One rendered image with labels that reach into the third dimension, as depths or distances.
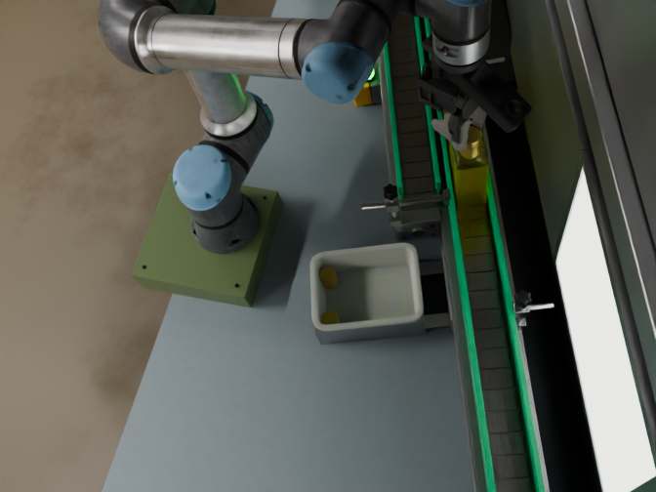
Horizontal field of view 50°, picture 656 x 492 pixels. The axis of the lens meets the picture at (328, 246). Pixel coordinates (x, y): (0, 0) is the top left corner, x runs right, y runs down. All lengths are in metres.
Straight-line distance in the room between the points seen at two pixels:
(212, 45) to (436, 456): 0.87
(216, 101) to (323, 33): 0.52
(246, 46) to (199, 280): 0.74
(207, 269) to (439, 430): 0.59
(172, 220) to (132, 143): 1.29
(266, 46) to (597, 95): 0.42
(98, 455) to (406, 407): 1.27
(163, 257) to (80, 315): 1.07
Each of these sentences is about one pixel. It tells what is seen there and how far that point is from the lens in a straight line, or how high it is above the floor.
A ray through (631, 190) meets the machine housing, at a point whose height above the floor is 1.40.
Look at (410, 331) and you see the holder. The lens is 1.46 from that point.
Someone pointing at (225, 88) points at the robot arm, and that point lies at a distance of 1.35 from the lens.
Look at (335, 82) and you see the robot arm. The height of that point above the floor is 1.51.
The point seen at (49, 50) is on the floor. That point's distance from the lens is 3.41.
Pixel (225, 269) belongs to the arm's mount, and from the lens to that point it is 1.55.
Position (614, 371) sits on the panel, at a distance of 1.00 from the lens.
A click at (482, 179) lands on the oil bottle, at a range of 1.32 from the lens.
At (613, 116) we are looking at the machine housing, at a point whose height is 1.39.
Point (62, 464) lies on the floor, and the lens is 2.50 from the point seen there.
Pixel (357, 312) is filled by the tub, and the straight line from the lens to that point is 1.49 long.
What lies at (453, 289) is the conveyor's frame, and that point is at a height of 0.88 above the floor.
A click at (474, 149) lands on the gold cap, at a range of 1.17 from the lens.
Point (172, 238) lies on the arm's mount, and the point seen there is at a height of 0.82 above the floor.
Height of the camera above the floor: 2.16
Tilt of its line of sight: 62 degrees down
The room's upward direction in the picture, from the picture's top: 21 degrees counter-clockwise
